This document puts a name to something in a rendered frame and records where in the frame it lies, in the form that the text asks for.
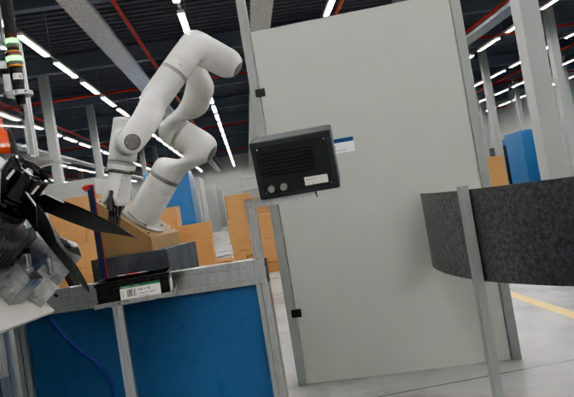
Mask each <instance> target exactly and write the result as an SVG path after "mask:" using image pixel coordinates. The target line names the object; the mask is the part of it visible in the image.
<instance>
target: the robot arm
mask: <svg viewBox="0 0 574 397"><path fill-rule="evenodd" d="M241 68H242V58H241V56H240V55H239V54H238V53H237V52H236V51H235V50H234V49H232V48H230V47H228V46H227V45H225V44H223V43H221V42H220V41H218V40H216V39H215V38H212V37H210V36H209V35H207V34H206V33H204V32H200V31H197V30H191V31H188V32H186V33H185V34H184V35H183V36H182V37H181V39H180V40H179V41H178V42H177V43H176V45H175V46H174V48H173V49H172V51H171V52H170V53H169V55H168V56H167V58H166V59H165V61H164V62H163V63H162V64H161V66H160V67H159V68H158V70H157V71H156V73H155V74H154V76H153V77H152V79H151V80H150V82H149V83H148V84H147V85H146V87H145V88H144V90H143V92H142V94H141V96H140V99H139V103H138V106H137V108H136V110H135V112H134V113H133V115H132V117H131V118H126V117H114V118H113V124H112V131H111V138H110V145H109V151H108V163H107V168H110V170H108V175H107V177H106V181H105V185H104V190H103V194H102V204H105V205H107V204H108V205H107V209H108V221H110V222H112V223H114V224H115V225H118V226H120V216H121V215H122V216H123V217H124V218H125V219H127V220H128V221H130V222H132V223H133V224H135V225H137V226H138V227H141V228H143V229H145V230H147V231H152V232H155V233H162V232H163V230H164V227H163V224H161V223H160V222H159V221H158V220H159V219H160V217H161V215H162V214H163V212H164V210H165V208H166V206H167V204H168V203H169V201H170V199H171V198H172V196H173V193H174V192H175V190H176V189H177V187H178V185H179V183H180V181H181V179H182V178H183V176H184V175H185V174H186V173H187V172H188V171H189V170H191V169H193V168H195V167H197V166H200V165H202V164H204V163H206V162H208V161H210V160H211V159H212V158H213V157H214V155H215V153H216V151H217V143H216V141H215V139H214V137H213V136H211V135H210V134H209V133H207V132H206V131H204V130H203V129H201V128H199V127H198V126H195V125H194V124H192V123H190V122H189V121H188V120H192V119H196V118H198V117H200V116H202V115H204V114H205V113H206V112H207V110H208V107H209V105H210V103H211V100H212V97H213V94H214V82H213V80H212V79H211V77H210V75H209V73H208V71H209V72H211V73H214V74H216V75H218V76H220V77H222V78H232V77H234V76H235V75H237V74H238V73H239V71H240V70H241ZM185 82H186V87H185V90H184V95H183V98H182V101H181V103H180V104H179V106H178V107H177V108H176V109H175V110H174V111H173V112H172V113H171V114H169V115H168V116H167V117H166V118H165V119H164V120H163V117H164V114H165V111H166V109H167V107H168V106H169V104H170V103H171V102H172V100H173V99H174V97H176V95H177V94H178V93H179V91H180V89H181V88H182V87H183V85H184V84H185ZM162 120H163V121H162ZM158 127H159V128H158ZM157 128H158V135H159V138H160V139H161V140H162V142H164V143H165V144H166V145H168V146H169V147H171V148H173V149H175V150H177V151H178V152H179V153H181V154H182V155H183V157H182V158H180V159H171V158H164V157H163V158H159V159H157V160H156V162H155V163H154V165H153V166H152V167H151V169H150V171H149V174H148V176H147V177H146V179H145V180H144V182H143V184H142V186H141V188H140V190H139V192H138V193H137V195H136V197H135V199H134V201H133V202H132V204H131V206H127V204H128V203H129V199H130V193H131V182H132V175H133V173H132V171H133V172H135V170H136V163H137V157H138V152H139V151H140V150H141V149H142V148H143V147H144V146H145V145H146V143H147V142H148V141H149V140H150V139H151V137H152V136H153V135H154V133H155V131H156V130H157ZM113 204H114V205H113Z"/></svg>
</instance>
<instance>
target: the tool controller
mask: <svg viewBox="0 0 574 397"><path fill-rule="evenodd" d="M249 148H250V153H251V157H252V161H253V165H254V169H255V176H256V181H257V184H258V189H259V193H260V197H261V199H262V200H267V199H272V198H278V197H283V196H293V195H298V194H303V193H308V192H314V191H319V190H329V189H335V188H339V187H340V173H339V169H338V164H337V155H336V150H335V145H334V141H333V136H332V130H331V125H324V126H315V127H310V128H306V129H301V130H296V131H287V132H282V133H277V134H272V135H267V136H263V137H255V138H254V139H253V140H252V141H251V143H250V144H249Z"/></svg>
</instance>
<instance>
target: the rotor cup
mask: <svg viewBox="0 0 574 397"><path fill-rule="evenodd" d="M27 167H28V168H31V169H32V170H33V173H31V172H29V171H27V169H26V168H27ZM13 169H14V170H15V172H14V173H13V174H12V176H11V177H10V178H9V180H7V179H6V177H8V175H9V174H10V173H11V172H12V170H13ZM0 172H1V193H0V218H1V219H5V220H7V221H9V222H12V223H17V224H20V223H24V222H25V221H26V217H25V214H24V212H23V211H24V197H23V191H25V192H27V193H28V194H29V196H30V197H31V198H32V199H33V200H34V202H35V201H36V200H37V199H38V197H39V196H40V195H41V194H42V192H43V191H44V190H45V188H46V187H47V186H48V185H49V183H50V180H49V178H48V176H47V174H46V173H45V172H44V171H43V170H42V169H41V168H40V167H39V166H37V165H36V164H34V163H33V162H31V161H29V160H28V159H26V158H23V157H21V156H18V155H11V156H10V157H9V158H8V159H7V160H6V162H5V163H4V164H3V166H2V167H1V168H0ZM38 185H39V187H38V189H37V190H36V191H35V193H34V194H33V195H31V193H32V192H33V191H34V189H35V188H36V187H37V186H38Z"/></svg>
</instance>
